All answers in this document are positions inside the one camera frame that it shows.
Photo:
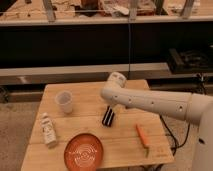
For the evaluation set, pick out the black whiteboard eraser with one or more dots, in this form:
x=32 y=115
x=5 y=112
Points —
x=108 y=117

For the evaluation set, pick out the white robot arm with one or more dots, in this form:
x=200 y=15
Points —
x=194 y=108

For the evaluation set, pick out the translucent plastic cup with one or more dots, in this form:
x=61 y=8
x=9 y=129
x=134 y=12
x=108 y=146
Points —
x=63 y=100

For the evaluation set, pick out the orange ceramic plate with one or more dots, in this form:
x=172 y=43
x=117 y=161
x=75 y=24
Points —
x=84 y=152

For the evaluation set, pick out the wooden table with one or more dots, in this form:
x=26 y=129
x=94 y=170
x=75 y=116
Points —
x=121 y=143

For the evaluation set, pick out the orange toy carrot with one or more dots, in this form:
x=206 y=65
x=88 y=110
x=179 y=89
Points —
x=143 y=139

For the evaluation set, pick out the white glue bottle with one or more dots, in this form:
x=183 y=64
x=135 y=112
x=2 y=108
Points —
x=48 y=130

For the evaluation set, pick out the metal workbench frame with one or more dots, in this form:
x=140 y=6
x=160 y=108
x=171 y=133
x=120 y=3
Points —
x=41 y=75

